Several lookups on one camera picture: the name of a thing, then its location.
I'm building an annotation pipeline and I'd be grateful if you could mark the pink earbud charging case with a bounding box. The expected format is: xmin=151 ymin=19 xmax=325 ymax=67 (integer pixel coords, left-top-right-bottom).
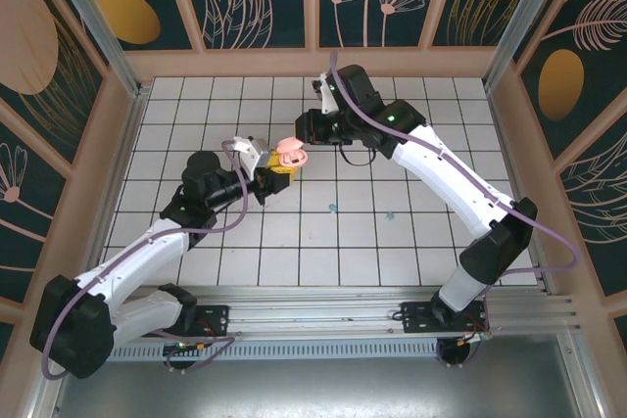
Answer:
xmin=271 ymin=136 xmax=312 ymax=168

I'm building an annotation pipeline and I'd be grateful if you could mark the small circuit board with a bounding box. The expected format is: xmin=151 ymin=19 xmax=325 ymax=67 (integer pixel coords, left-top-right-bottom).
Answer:
xmin=164 ymin=341 xmax=210 ymax=356

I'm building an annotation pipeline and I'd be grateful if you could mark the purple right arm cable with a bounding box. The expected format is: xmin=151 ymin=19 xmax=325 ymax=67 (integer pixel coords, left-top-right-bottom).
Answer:
xmin=330 ymin=50 xmax=583 ymax=341

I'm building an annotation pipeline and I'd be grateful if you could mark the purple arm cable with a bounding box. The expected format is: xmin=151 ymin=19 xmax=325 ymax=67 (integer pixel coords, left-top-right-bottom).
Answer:
xmin=330 ymin=50 xmax=583 ymax=341
xmin=41 ymin=139 xmax=250 ymax=381

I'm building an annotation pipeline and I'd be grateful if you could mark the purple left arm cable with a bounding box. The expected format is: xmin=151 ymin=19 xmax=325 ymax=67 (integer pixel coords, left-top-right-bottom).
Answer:
xmin=41 ymin=139 xmax=250 ymax=381

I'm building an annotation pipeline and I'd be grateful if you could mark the aluminium side rail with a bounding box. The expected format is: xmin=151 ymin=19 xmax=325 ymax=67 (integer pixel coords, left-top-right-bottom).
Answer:
xmin=483 ymin=82 xmax=559 ymax=292
xmin=97 ymin=87 xmax=149 ymax=267

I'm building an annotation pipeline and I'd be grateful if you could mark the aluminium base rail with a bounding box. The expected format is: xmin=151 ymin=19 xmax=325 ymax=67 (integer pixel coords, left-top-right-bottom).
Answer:
xmin=136 ymin=284 xmax=574 ymax=341

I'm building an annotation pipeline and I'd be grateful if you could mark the perforated metal cable tray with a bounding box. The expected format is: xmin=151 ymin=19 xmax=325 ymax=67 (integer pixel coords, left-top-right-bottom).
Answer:
xmin=106 ymin=339 xmax=442 ymax=361

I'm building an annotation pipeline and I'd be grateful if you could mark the aluminium frame post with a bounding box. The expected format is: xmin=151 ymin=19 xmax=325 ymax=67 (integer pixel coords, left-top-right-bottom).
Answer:
xmin=483 ymin=0 xmax=575 ymax=86
xmin=40 ymin=0 xmax=146 ymax=99

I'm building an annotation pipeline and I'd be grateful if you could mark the grey metal base plate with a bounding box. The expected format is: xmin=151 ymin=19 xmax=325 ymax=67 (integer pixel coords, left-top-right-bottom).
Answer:
xmin=48 ymin=356 xmax=584 ymax=418

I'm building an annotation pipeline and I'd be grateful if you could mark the red yellow wire bundle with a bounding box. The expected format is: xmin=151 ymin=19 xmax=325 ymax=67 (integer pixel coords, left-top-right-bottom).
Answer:
xmin=453 ymin=322 xmax=494 ymax=347

